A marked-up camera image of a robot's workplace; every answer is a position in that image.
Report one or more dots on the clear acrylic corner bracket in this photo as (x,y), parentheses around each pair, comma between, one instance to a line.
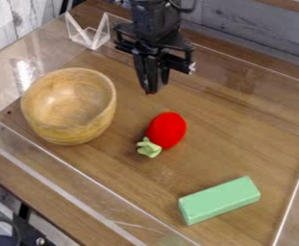
(88,37)

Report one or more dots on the black metal bracket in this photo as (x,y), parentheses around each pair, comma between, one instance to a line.
(28,235)

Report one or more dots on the wooden bowl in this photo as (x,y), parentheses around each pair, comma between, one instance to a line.
(69,105)

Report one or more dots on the green rectangular block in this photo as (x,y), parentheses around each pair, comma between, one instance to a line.
(216,200)

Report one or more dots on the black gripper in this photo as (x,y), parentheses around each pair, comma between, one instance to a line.
(168,53)

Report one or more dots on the clear acrylic tray wall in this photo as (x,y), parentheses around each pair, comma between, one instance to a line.
(115,198)

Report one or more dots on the red plush strawberry toy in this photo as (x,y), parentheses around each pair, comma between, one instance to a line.
(164,133)

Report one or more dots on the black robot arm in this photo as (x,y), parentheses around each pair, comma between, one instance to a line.
(151,38)

